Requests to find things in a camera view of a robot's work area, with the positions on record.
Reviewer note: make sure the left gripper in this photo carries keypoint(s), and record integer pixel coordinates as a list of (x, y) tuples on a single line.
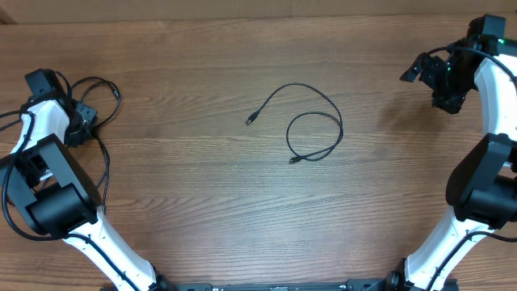
[(74, 138)]

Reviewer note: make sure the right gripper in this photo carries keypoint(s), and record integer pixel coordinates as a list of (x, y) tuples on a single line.
[(452, 101)]

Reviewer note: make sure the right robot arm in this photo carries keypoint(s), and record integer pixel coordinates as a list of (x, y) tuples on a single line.
[(480, 200)]

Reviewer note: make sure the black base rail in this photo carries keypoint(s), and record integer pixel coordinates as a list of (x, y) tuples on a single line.
[(349, 285)]

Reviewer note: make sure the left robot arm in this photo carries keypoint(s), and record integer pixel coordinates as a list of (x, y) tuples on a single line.
[(47, 196)]

